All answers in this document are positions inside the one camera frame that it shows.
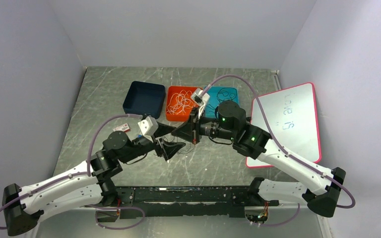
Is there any black thin cable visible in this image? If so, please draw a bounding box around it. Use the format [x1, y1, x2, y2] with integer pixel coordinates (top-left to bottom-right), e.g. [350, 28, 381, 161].
[207, 88, 238, 114]

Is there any white thin cable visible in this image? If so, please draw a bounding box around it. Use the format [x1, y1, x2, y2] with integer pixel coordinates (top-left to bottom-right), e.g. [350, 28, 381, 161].
[176, 90, 198, 113]
[167, 95, 185, 116]
[181, 92, 199, 116]

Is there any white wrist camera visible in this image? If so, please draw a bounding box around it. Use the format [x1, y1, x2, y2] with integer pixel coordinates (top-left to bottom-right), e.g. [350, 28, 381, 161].
[191, 88, 210, 117]
[137, 116, 159, 140]

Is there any orange square bin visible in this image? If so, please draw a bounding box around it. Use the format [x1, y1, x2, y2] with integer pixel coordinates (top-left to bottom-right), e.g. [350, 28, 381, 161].
[165, 86, 197, 122]

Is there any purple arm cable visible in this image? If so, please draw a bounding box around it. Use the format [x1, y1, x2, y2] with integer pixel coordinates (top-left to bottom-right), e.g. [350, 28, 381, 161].
[200, 74, 356, 209]
[0, 114, 143, 230]

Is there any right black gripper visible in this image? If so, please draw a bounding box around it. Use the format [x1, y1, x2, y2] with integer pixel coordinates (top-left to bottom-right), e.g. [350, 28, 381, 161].
[172, 106, 236, 145]

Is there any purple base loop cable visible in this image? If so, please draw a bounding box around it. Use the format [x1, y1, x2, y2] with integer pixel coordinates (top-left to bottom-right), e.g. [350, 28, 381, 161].
[92, 205, 146, 230]

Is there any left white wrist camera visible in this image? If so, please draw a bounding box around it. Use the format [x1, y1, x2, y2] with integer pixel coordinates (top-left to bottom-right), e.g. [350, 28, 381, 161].
[137, 116, 159, 140]

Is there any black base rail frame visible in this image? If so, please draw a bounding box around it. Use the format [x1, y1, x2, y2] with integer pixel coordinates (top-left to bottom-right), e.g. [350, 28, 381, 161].
[98, 178, 279, 219]

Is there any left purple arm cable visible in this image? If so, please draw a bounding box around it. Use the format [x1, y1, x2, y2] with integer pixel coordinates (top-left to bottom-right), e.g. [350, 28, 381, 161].
[0, 114, 143, 230]

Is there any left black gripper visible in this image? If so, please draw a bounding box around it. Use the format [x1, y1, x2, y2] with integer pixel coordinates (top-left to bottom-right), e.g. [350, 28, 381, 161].
[120, 120, 186, 163]

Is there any pink framed whiteboard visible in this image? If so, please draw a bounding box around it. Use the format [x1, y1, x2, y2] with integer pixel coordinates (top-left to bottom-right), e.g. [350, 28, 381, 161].
[258, 82, 322, 163]

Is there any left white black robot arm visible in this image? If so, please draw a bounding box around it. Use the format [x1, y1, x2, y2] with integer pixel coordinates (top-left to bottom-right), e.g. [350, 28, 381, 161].
[1, 118, 186, 237]

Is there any dark navy square bin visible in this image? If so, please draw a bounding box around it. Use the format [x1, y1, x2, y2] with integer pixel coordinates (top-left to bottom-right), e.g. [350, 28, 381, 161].
[123, 81, 166, 119]

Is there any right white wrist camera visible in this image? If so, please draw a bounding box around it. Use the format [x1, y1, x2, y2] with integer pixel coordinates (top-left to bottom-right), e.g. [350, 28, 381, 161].
[191, 88, 210, 117]

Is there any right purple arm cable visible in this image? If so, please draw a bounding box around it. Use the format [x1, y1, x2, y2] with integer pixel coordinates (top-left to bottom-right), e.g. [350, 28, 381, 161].
[200, 74, 356, 209]

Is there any teal square bin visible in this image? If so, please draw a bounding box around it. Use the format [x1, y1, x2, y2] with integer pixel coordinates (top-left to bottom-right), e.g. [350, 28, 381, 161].
[204, 86, 240, 118]

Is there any red white small box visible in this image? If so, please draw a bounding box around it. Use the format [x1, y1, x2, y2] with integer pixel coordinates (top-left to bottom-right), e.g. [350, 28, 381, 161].
[113, 123, 130, 132]

